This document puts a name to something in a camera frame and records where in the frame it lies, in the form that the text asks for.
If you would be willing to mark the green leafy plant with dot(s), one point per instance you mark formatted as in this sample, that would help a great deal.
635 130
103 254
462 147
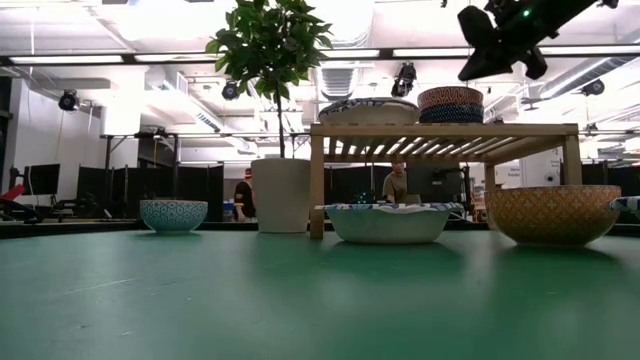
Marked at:
270 45

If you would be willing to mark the black computer monitor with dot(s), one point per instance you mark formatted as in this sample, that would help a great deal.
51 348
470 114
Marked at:
42 180
435 182

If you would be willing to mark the wooden slatted shelf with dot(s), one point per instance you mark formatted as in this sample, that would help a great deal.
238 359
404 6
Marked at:
440 130

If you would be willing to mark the black ceiling spot lamp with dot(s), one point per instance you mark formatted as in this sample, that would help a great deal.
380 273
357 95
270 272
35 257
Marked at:
404 79
68 100
230 91
593 87

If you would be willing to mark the silver air duct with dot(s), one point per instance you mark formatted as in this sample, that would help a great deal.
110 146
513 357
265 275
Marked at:
590 75

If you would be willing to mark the black partition screen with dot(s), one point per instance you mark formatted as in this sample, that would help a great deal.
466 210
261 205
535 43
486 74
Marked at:
150 192

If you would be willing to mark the dark blue patterned bowl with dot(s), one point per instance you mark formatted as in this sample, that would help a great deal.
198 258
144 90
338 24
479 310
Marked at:
450 115

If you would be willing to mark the green table mat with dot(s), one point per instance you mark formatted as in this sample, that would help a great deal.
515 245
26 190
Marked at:
300 300

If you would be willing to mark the red object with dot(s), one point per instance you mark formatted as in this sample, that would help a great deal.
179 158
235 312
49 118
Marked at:
11 193

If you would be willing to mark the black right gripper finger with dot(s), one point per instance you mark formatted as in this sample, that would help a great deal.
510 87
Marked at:
492 66
482 62

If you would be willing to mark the person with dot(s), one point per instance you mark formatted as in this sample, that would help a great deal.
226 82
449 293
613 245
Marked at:
244 197
397 187

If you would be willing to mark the red patterned ceramic bowl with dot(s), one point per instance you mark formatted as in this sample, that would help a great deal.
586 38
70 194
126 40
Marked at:
450 96

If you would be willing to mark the teal patterned ceramic bowl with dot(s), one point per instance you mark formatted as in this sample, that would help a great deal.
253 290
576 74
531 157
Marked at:
172 216

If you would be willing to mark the white plant pot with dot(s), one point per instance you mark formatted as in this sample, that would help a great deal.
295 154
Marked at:
280 195

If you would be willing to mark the orange patterned ceramic bowl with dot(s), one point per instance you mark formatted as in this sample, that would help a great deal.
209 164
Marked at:
552 215

